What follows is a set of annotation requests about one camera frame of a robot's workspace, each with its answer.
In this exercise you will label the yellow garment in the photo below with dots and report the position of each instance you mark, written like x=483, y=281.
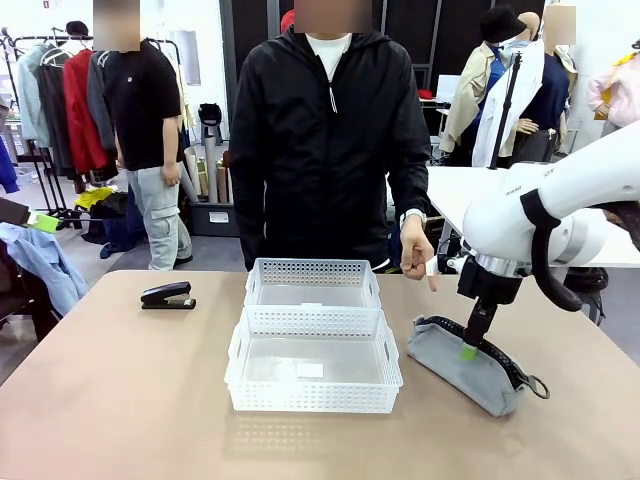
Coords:
x=92, y=197

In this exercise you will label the person in black jacket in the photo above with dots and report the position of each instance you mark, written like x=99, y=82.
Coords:
x=325, y=175

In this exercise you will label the person's left hand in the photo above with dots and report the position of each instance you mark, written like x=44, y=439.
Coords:
x=417, y=247

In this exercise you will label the grey leaning tube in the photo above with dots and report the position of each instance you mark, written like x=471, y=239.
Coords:
x=192, y=175

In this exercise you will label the black cap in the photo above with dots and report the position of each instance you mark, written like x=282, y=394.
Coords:
x=77, y=27

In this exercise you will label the black stapler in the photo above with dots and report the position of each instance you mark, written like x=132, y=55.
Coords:
x=167, y=292

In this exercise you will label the white perforated plastic basket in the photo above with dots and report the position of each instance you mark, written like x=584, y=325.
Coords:
x=310, y=272
x=310, y=397

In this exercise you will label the grey zipper pencil pouch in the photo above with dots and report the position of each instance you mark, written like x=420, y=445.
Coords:
x=450, y=365

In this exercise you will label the mannequin with white coat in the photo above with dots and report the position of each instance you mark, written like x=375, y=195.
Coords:
x=500, y=130

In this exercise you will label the grey jacket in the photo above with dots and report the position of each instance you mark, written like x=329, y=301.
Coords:
x=97, y=100

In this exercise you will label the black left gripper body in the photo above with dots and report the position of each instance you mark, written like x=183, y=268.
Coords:
x=12, y=212

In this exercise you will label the white board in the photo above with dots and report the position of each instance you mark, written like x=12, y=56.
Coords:
x=450, y=89

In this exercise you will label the tan cardboard tube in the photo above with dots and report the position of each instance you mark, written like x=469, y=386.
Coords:
x=222, y=182

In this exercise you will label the black bucket hat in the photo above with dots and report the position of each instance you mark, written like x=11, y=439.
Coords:
x=500, y=25

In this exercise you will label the grey storage bin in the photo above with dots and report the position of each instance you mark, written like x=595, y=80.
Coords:
x=215, y=220

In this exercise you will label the grey upright tube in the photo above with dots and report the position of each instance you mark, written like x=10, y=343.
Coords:
x=210, y=165

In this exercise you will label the bystander's hand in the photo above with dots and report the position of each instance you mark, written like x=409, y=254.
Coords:
x=171, y=175

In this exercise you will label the red jacket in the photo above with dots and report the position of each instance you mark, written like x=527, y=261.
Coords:
x=80, y=115

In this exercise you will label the bystander in black t-shirt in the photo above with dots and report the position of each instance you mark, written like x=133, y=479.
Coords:
x=140, y=110

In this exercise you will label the silver wristwatch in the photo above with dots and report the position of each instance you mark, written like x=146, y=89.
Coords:
x=412, y=215

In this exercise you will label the black stool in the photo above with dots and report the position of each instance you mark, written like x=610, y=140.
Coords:
x=210, y=115

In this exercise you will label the person's right forearm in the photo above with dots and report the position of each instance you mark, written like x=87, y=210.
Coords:
x=247, y=215

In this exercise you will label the royal blue garment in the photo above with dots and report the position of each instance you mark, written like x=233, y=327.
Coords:
x=6, y=170

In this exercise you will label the dark grey hanging garment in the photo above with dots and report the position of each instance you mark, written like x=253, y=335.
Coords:
x=52, y=115

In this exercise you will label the black metal clothes rack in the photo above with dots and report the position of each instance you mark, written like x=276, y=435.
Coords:
x=30, y=39

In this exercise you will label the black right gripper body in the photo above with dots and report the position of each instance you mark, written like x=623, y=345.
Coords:
x=487, y=287

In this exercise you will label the pink garment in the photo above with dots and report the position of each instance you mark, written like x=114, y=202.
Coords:
x=617, y=95

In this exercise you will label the dark clothes pile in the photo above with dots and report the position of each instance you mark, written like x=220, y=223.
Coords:
x=115, y=230

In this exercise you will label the person's left forearm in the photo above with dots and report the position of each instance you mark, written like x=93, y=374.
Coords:
x=415, y=180

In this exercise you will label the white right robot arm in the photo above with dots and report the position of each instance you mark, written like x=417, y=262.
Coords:
x=575, y=185

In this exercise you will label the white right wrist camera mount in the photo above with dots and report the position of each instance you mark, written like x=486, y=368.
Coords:
x=445, y=262

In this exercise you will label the mannequin with beige coat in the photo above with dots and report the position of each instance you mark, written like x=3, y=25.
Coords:
x=465, y=100

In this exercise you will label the light teal jacket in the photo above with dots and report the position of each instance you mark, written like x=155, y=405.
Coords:
x=30, y=100

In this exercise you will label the white table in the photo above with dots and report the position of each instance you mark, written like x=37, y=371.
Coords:
x=450, y=190

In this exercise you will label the white framed wall panel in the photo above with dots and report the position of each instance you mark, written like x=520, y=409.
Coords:
x=187, y=57

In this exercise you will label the black tripod pole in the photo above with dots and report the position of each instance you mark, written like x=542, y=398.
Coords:
x=507, y=110

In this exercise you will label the white finger bandage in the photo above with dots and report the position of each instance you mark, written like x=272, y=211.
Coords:
x=431, y=267

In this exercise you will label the mannequin with navy top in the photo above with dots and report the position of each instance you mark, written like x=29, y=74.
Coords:
x=555, y=95

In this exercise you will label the light blue shirt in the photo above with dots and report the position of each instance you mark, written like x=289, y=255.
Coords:
x=45, y=260

